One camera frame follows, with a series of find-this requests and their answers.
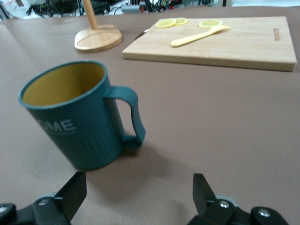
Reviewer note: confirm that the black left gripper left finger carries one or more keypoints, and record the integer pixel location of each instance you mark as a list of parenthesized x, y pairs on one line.
[(68, 199)]

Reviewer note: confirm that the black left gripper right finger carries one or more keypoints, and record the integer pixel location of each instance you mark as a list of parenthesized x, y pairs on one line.
[(205, 199)]

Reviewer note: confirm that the teal cup with yellow inside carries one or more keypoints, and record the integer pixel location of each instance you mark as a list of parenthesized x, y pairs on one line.
[(82, 136)]

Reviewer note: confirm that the wooden cup rack with pegs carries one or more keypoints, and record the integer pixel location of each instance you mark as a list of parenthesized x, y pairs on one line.
[(98, 39)]

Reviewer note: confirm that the bamboo cutting board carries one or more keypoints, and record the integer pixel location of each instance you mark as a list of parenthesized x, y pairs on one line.
[(246, 47)]

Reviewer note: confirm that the lemon slice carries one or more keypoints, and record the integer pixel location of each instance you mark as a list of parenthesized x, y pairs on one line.
[(166, 23), (182, 21), (211, 23)]

